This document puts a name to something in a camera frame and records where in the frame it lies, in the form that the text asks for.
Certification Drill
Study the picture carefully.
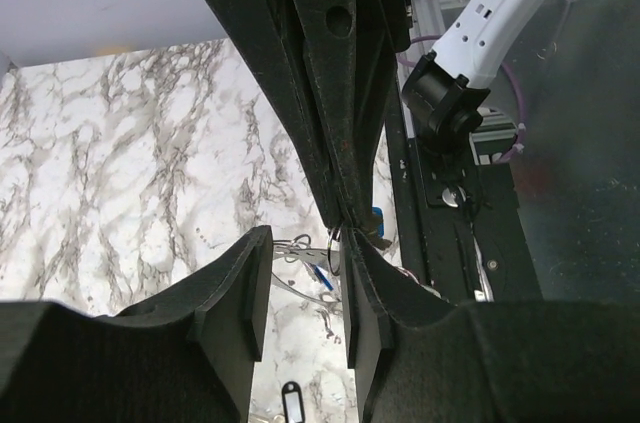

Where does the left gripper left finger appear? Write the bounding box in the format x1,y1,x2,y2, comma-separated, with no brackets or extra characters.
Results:
1,226,273,422

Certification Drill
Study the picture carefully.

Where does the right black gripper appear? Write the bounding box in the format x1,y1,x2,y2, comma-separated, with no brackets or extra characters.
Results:
204,0,412,227

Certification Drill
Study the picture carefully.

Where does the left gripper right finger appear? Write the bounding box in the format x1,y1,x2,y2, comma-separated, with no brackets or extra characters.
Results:
341,229,639,422

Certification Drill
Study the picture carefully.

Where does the steel key organizer plate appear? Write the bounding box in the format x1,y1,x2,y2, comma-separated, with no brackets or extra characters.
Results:
269,235,346,312

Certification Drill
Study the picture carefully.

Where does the blue tag key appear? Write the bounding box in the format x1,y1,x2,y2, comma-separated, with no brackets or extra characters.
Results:
366,207,392,251
311,265,334,291

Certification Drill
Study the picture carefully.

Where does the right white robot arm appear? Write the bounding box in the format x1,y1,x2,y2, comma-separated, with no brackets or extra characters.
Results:
205,0,544,228

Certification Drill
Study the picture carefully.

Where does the blue tag key on plate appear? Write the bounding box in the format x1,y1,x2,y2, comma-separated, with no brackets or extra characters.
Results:
311,265,334,291

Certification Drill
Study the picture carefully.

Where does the black key ring tag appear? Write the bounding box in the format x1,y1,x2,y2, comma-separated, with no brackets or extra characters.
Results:
281,381,306,423

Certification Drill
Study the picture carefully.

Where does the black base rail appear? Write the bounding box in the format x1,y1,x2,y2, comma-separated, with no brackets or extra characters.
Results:
385,103,542,303

